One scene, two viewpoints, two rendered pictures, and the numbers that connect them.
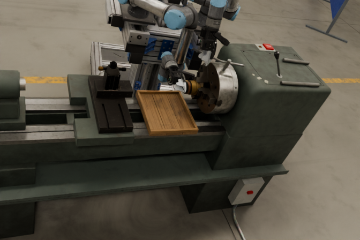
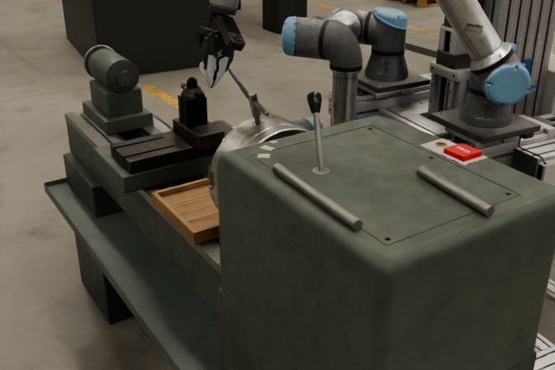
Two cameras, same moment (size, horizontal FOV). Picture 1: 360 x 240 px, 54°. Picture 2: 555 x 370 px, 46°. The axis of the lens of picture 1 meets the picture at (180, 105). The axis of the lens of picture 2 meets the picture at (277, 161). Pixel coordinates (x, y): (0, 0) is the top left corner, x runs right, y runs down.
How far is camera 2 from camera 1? 2.52 m
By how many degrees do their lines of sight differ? 74
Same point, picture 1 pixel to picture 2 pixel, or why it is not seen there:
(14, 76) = (114, 61)
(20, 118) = (110, 118)
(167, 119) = (202, 206)
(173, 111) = not seen: hidden behind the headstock
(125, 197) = not seen: outside the picture
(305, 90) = (306, 213)
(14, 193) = (76, 211)
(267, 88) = (234, 159)
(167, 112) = not seen: hidden behind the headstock
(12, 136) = (92, 132)
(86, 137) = (98, 151)
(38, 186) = (92, 220)
